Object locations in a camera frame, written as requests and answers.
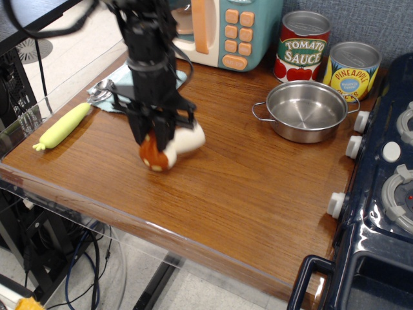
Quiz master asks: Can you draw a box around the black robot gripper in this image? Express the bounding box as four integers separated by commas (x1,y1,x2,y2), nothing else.
111,61,196,152

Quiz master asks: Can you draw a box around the plush brown white mushroom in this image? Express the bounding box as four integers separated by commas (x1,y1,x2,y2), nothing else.
139,122,206,172

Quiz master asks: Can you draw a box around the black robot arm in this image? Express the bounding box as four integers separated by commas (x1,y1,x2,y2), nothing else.
106,1,196,152

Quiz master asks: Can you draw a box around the silver metal pot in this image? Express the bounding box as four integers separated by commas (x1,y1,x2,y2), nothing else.
252,80,361,144

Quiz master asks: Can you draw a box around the light blue cloth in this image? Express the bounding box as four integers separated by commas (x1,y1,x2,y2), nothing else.
91,63,187,113

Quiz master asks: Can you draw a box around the toy microwave teal cream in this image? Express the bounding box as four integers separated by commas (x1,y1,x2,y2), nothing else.
169,0,284,72

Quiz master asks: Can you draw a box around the black table leg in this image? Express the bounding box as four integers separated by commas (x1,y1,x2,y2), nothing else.
132,253,183,310

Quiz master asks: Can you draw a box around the tomato sauce can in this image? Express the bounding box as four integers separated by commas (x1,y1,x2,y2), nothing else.
274,10,332,83

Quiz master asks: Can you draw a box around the black desk at left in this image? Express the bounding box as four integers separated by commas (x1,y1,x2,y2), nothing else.
0,0,81,57

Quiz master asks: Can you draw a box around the white stove knob lower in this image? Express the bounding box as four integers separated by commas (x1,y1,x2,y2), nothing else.
327,192,346,219

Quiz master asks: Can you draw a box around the white stove knob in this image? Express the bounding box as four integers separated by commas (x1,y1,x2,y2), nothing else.
354,111,370,134
345,136,363,160
327,192,346,219

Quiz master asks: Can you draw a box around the white stove knob middle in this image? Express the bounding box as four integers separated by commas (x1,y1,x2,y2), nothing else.
345,136,363,160

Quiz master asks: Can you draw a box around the white stove knob upper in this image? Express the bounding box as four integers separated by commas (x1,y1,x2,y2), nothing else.
354,111,370,134

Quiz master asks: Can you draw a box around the pineapple slices can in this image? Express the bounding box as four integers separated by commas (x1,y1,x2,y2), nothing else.
323,41,382,103

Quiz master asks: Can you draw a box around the dark blue toy stove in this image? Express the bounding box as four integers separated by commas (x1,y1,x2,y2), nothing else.
288,54,412,309

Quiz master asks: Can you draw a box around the green handled metal spoon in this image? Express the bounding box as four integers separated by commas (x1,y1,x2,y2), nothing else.
32,79,114,151

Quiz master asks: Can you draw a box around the blue cable on floor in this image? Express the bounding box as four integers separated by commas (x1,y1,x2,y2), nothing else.
64,231,101,310

